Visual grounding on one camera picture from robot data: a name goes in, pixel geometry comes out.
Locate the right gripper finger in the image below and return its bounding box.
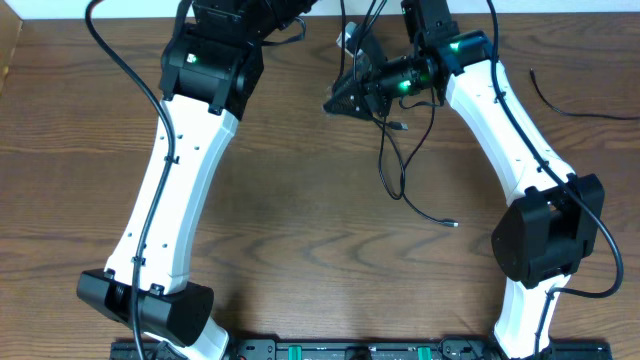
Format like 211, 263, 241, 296
331, 69, 368, 97
323, 98, 373, 119

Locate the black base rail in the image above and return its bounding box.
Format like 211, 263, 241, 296
108, 336, 613, 360

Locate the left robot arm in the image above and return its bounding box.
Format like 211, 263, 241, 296
77, 0, 314, 359

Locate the thick black cable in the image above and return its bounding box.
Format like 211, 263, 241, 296
339, 0, 460, 229

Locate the thin black cable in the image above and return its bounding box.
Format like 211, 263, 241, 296
528, 68, 640, 122

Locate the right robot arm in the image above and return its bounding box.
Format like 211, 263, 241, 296
324, 1, 610, 359

